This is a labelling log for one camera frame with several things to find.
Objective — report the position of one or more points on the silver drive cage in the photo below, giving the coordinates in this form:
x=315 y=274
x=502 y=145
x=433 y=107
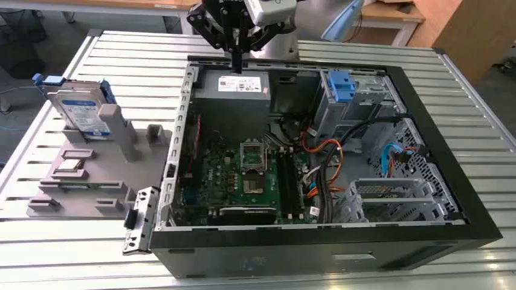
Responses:
x=329 y=121

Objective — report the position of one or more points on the silver card retention bracket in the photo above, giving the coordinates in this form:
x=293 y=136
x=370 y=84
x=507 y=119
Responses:
x=146 y=211

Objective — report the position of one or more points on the CPU socket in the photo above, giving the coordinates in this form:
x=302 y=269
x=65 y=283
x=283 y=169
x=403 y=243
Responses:
x=254 y=185

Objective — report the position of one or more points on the grey parts rack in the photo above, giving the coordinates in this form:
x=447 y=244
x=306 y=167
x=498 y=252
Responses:
x=105 y=175

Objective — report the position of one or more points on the black graphics card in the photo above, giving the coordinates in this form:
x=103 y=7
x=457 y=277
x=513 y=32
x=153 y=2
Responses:
x=246 y=215

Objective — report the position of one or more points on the silver CPU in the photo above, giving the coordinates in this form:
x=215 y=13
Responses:
x=70 y=165

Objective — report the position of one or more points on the hard disk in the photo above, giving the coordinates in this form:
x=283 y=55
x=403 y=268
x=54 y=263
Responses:
x=83 y=114

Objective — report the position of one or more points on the wooden desk white legs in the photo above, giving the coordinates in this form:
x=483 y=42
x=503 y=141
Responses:
x=395 y=13

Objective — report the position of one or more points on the green RAM stick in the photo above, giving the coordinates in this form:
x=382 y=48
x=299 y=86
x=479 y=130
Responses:
x=79 y=185

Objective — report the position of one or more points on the long grey desk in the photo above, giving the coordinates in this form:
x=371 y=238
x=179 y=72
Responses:
x=101 y=10

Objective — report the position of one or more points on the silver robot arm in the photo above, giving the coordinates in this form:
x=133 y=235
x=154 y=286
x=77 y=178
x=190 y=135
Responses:
x=278 y=45

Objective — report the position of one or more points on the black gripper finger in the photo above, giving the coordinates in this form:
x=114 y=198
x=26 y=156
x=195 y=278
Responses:
x=206 y=30
x=262 y=42

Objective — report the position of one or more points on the wooden cabinet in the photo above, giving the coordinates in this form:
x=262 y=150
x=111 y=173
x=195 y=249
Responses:
x=483 y=30

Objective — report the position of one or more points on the green motherboard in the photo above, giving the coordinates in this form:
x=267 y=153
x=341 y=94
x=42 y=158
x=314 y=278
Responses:
x=218 y=169

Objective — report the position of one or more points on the black RAM slot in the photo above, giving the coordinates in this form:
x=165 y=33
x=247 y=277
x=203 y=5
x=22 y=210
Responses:
x=297 y=181
x=285 y=181

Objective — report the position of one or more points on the grey power supply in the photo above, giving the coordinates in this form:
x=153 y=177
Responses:
x=238 y=105

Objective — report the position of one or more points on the blue drive carrier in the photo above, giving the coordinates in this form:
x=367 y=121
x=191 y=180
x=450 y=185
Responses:
x=341 y=84

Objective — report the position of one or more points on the black PC case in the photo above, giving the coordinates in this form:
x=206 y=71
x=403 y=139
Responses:
x=282 y=250

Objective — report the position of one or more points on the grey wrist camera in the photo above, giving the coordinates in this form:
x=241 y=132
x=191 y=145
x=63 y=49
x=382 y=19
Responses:
x=270 y=12

